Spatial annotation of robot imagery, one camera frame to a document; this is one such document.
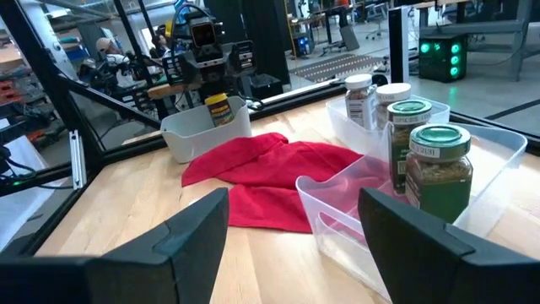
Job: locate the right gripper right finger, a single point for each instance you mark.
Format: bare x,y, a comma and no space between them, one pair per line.
443,270

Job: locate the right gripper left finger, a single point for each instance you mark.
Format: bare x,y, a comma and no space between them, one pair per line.
126,270

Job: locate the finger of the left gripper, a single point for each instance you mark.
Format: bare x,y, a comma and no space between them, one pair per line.
174,69
242,57

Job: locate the yellow lid spice jar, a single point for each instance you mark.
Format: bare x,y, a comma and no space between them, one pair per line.
219,112

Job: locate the white lid spice jar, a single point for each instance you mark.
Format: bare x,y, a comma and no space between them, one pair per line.
392,93
360,105

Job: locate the green lid spice jar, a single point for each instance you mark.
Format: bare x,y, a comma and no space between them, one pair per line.
405,139
439,181

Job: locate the wooden board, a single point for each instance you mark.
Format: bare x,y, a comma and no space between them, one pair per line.
169,90

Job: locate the person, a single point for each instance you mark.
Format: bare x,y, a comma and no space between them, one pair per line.
107,44
160,42

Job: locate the black box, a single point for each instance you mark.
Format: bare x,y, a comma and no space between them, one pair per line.
268,86

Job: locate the white plastic bin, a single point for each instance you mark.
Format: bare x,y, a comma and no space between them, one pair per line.
198,139

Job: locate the computer with blue light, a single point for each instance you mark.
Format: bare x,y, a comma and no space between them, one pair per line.
304,45

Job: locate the dark floor mat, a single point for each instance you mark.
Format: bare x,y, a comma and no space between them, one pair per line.
337,67

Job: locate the red cloth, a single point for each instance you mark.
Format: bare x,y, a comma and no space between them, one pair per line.
270,169

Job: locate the clear plastic bin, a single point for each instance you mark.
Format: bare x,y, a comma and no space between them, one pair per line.
341,122
320,202

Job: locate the grey office chair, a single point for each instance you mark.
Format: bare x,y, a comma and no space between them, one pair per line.
376,19

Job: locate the shelf with red items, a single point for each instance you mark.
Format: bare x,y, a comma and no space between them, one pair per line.
8,90

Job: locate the computer tower green fans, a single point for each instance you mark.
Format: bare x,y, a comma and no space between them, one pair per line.
441,67

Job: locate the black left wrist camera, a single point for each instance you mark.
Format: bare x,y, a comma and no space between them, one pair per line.
203,36

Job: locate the silver frame bracket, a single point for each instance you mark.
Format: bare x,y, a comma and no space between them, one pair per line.
78,160

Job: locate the black and white post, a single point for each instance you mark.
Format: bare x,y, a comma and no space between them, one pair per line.
398,42

